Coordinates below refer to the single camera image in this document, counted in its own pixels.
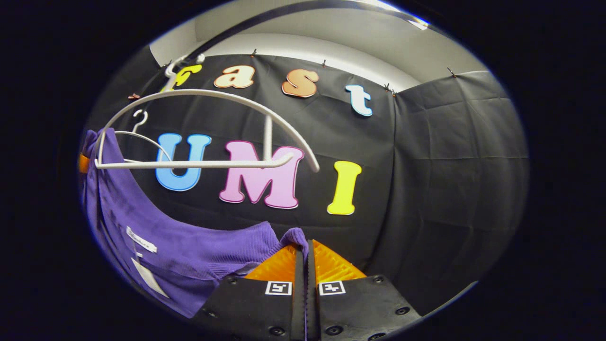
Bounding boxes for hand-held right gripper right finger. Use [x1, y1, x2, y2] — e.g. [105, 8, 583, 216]
[307, 239, 423, 341]

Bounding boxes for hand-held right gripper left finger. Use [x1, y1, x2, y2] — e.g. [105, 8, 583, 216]
[191, 242, 306, 341]

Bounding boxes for purple corduroy shirt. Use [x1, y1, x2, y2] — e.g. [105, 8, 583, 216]
[80, 128, 309, 319]

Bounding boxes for white clothes hanger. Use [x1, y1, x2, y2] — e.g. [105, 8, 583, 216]
[114, 109, 174, 164]
[94, 54, 321, 173]

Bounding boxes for black clothes rack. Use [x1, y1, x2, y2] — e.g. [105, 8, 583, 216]
[187, 0, 429, 60]

